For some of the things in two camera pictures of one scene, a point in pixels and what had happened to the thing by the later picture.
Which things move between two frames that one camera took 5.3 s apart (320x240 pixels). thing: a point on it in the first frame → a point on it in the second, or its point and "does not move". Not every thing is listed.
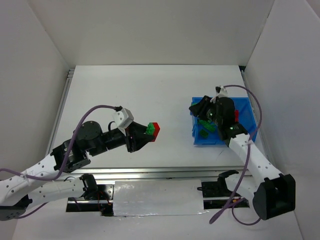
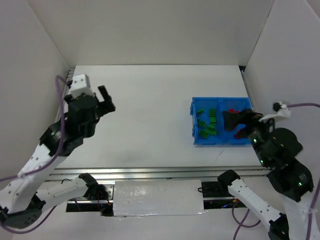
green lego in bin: [204, 133] does not move
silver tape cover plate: [158, 197] does not move
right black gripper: [204, 107] → [244, 119]
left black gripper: [131, 141] → [99, 105]
